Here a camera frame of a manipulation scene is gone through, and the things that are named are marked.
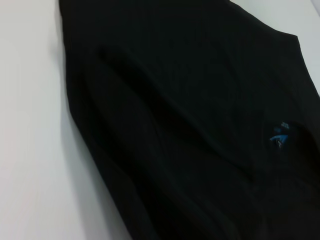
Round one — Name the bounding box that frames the black shirt with FREE print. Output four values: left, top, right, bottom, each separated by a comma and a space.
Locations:
58, 0, 320, 240

